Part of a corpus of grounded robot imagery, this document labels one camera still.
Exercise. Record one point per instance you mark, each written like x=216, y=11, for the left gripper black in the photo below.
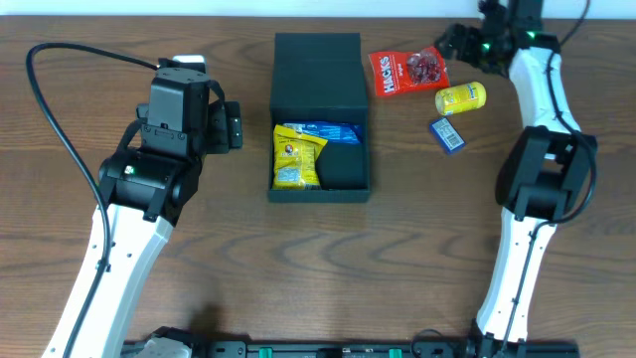
x=232, y=125

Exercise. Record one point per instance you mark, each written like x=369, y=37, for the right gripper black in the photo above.
x=460, y=42

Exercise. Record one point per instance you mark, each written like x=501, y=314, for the yellow Hacks candy bag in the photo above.
x=294, y=159

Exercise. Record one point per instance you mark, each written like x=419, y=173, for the dark green box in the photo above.
x=320, y=77

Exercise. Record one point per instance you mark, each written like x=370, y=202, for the red Hacks candy bag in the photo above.
x=402, y=72

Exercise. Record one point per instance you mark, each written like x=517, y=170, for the blue Oreo cookie pack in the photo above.
x=344, y=133

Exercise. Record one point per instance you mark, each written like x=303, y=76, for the small blue box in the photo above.
x=446, y=135

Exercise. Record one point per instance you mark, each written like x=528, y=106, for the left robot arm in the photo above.
x=145, y=184

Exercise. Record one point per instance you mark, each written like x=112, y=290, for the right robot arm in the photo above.
x=547, y=180

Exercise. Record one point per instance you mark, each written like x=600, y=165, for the yellow cylindrical candy container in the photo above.
x=460, y=99

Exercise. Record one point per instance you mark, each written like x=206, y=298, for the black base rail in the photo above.
x=171, y=342

